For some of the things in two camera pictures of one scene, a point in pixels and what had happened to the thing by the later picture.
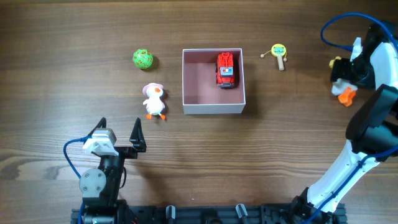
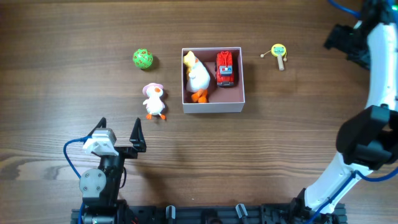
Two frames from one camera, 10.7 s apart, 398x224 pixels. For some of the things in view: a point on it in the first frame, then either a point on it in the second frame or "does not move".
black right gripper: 339,73 -> 337,35
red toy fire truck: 224,70 does not move
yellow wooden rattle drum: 278,50 does not move
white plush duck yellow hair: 345,89 -> 198,78
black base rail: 217,213 does not move
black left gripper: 123,150 does not move
